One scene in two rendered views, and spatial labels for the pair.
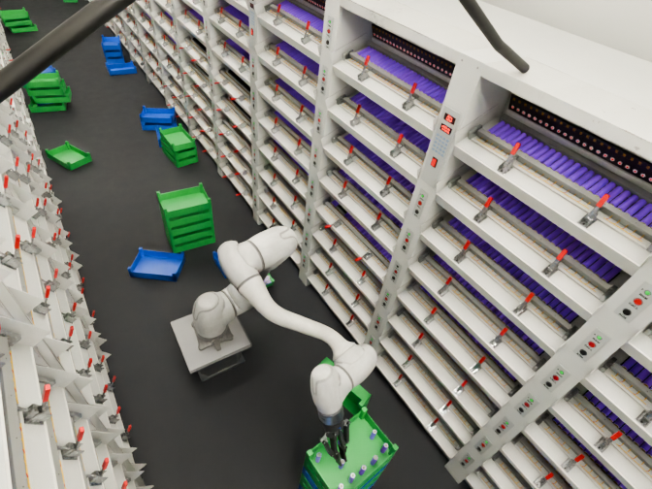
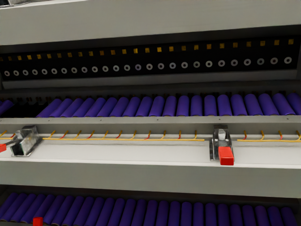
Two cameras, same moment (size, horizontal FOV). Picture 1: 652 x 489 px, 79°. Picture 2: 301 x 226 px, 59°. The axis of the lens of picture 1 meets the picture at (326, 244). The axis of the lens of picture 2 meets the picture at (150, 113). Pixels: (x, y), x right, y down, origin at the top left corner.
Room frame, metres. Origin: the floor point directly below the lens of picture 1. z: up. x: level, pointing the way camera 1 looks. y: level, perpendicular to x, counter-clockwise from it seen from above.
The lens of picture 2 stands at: (1.20, 0.05, 0.78)
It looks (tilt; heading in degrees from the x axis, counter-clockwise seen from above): 7 degrees down; 321
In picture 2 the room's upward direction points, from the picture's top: 2 degrees counter-clockwise
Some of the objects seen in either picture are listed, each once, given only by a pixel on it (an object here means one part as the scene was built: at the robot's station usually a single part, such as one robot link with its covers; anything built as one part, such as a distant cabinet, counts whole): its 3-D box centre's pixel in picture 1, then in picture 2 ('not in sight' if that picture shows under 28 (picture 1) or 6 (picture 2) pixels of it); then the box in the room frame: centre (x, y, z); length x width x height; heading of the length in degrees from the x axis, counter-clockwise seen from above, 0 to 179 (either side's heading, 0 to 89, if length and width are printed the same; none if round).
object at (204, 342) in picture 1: (212, 331); not in sight; (1.11, 0.51, 0.26); 0.22 x 0.18 x 0.06; 33
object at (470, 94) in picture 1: (415, 254); not in sight; (1.28, -0.41, 0.86); 0.20 x 0.09 x 1.72; 130
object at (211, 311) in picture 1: (211, 311); not in sight; (1.13, 0.52, 0.40); 0.18 x 0.16 x 0.22; 139
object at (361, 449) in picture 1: (351, 453); not in sight; (0.56, -0.22, 0.44); 0.30 x 0.20 x 0.08; 134
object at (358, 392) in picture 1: (341, 389); not in sight; (0.98, -0.20, 0.10); 0.30 x 0.08 x 0.20; 55
